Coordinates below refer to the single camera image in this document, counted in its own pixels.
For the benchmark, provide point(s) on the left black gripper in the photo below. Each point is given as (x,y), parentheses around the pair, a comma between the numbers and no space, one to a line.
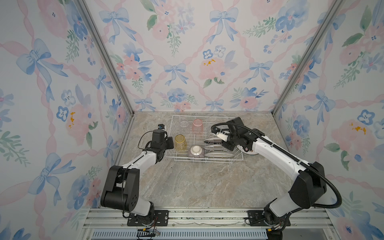
(169,139)

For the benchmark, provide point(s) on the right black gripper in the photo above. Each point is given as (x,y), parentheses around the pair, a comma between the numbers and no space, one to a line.
(229,147)

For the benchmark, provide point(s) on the plate with red characters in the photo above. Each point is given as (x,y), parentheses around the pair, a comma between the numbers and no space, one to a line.
(248,151)

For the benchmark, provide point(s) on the white wire dish rack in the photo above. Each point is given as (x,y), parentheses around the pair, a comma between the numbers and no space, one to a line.
(195,142)

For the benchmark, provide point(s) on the green rimmed white plate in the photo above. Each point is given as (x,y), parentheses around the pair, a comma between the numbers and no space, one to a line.
(213,140)

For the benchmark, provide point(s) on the white plate with clover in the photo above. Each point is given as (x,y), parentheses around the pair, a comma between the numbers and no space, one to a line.
(215,147)

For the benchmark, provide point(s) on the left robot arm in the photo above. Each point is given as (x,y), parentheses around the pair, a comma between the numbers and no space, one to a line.
(121,189)

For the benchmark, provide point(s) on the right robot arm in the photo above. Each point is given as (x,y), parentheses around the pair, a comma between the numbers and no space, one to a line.
(309,183)

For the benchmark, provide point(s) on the yellow glass cup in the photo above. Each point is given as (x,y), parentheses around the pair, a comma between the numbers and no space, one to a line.
(180,143)

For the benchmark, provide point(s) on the clear glass cup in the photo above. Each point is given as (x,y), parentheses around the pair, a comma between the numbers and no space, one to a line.
(184,124)

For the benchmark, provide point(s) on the pink glass cup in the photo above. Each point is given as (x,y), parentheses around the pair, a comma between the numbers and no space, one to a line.
(197,127)

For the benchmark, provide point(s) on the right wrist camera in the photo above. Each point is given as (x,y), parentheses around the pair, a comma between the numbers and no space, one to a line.
(222,136)

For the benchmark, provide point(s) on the left aluminium corner post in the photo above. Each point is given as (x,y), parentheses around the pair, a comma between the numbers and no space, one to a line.
(95,34)

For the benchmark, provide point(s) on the aluminium corner post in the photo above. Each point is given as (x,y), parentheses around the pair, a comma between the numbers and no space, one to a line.
(95,34)
(320,33)

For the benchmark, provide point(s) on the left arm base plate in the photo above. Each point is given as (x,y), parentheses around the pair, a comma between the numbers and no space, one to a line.
(158,218)

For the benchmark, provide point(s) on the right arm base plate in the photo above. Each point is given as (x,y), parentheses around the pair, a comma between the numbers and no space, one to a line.
(258,218)

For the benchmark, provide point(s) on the aluminium rail frame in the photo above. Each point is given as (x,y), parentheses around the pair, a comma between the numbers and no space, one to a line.
(206,224)

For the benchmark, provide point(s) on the right aluminium corner post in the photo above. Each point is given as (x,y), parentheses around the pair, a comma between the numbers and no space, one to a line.
(320,33)

